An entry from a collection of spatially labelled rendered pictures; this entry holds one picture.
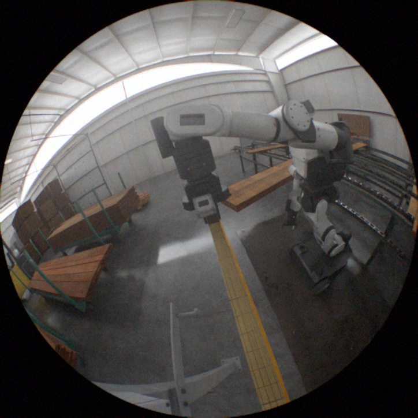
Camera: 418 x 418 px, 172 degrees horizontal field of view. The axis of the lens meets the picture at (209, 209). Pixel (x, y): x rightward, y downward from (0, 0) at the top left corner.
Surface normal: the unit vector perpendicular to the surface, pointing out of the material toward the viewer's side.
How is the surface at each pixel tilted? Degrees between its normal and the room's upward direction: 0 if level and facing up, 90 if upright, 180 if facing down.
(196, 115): 90
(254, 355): 0
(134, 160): 87
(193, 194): 90
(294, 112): 79
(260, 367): 0
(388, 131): 87
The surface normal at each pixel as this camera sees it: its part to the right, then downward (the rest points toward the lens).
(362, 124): -0.95, 0.30
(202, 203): -0.14, -0.50
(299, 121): 0.09, 0.30
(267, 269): -0.25, -0.83
